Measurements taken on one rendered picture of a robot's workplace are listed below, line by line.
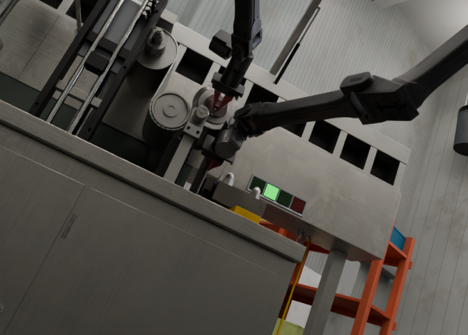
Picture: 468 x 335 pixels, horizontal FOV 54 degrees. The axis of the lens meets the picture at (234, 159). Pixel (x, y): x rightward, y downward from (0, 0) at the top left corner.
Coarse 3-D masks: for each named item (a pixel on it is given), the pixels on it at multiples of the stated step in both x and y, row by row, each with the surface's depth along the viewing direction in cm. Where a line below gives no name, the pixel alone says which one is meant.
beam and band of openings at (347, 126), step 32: (32, 0) 169; (64, 0) 173; (96, 0) 178; (192, 32) 185; (192, 64) 190; (224, 64) 186; (256, 96) 195; (288, 96) 191; (288, 128) 196; (320, 128) 200; (352, 128) 196; (352, 160) 201; (384, 160) 204
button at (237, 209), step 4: (232, 208) 113; (236, 208) 110; (240, 208) 110; (236, 212) 110; (240, 212) 110; (244, 212) 110; (248, 212) 111; (244, 216) 110; (248, 216) 110; (252, 216) 111; (256, 216) 111; (252, 220) 110; (256, 220) 111
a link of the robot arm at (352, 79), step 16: (352, 80) 96; (368, 80) 93; (320, 96) 106; (336, 96) 101; (352, 96) 98; (256, 112) 120; (272, 112) 116; (288, 112) 111; (304, 112) 108; (320, 112) 105; (336, 112) 102; (352, 112) 99; (256, 128) 125; (272, 128) 120
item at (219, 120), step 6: (210, 90) 144; (204, 96) 143; (198, 102) 142; (228, 102) 145; (228, 108) 144; (228, 114) 144; (210, 120) 142; (216, 120) 142; (222, 120) 143; (204, 126) 146; (204, 132) 151; (210, 132) 151; (216, 132) 154; (204, 138) 157; (198, 144) 165
